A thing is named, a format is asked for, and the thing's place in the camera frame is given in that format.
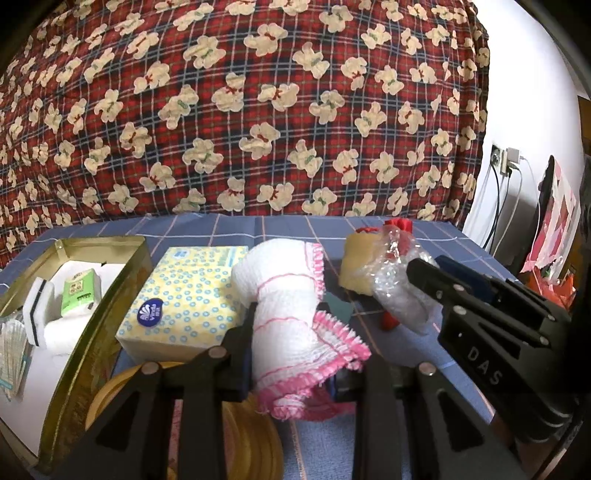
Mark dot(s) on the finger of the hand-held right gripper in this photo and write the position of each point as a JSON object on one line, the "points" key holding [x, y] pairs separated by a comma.
{"points": [[466, 277], [429, 281]]}

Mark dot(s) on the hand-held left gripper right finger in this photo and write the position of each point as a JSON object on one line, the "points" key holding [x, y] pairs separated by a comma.
{"points": [[341, 390]]}

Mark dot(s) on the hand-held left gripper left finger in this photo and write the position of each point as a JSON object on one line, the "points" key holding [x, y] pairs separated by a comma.
{"points": [[238, 378]]}

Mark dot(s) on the clear plastic bag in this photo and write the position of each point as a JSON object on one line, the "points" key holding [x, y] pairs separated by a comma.
{"points": [[401, 300]]}

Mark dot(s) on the red embroidered pouch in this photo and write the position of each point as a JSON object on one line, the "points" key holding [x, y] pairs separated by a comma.
{"points": [[400, 226]]}

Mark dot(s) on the yellow sponge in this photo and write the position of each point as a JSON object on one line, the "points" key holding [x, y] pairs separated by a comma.
{"points": [[358, 267]]}

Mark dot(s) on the white towel pink trim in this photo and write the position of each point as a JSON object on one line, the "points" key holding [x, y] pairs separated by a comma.
{"points": [[286, 295]]}

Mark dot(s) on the gold metal tin tray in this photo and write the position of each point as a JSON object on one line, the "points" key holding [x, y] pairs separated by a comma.
{"points": [[92, 350]]}

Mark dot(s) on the small green label tissue packet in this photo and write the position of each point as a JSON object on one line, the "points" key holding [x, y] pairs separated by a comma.
{"points": [[78, 290]]}

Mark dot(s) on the white sponge dark layer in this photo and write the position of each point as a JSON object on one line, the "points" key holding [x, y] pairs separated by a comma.
{"points": [[37, 309]]}

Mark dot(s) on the clear packet of strips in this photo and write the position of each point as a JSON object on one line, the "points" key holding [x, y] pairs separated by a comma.
{"points": [[14, 350]]}

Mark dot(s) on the round gold tin pink lid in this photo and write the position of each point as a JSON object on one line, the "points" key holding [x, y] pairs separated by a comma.
{"points": [[254, 443]]}

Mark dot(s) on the teal cloth piece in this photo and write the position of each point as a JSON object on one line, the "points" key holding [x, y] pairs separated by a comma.
{"points": [[339, 308]]}

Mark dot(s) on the red orange paper items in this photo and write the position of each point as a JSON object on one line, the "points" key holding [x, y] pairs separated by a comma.
{"points": [[554, 290]]}

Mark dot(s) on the yellow dotted tissue pack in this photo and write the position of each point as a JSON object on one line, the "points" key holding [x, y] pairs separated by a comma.
{"points": [[184, 295]]}

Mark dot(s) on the pink patterned paper bag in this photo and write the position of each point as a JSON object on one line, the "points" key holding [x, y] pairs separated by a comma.
{"points": [[558, 221]]}

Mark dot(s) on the white charger plug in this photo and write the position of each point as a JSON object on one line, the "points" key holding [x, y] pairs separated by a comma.
{"points": [[512, 157]]}

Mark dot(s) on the brown wooden door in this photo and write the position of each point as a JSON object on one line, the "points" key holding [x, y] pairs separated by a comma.
{"points": [[584, 184]]}

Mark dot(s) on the blue checked bed sheet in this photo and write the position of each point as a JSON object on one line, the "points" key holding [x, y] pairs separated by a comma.
{"points": [[286, 230]]}

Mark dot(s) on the red plaid bear blanket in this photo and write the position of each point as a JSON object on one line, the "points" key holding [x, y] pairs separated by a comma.
{"points": [[231, 115]]}

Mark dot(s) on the wall socket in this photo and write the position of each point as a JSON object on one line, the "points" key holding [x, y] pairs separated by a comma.
{"points": [[497, 159]]}

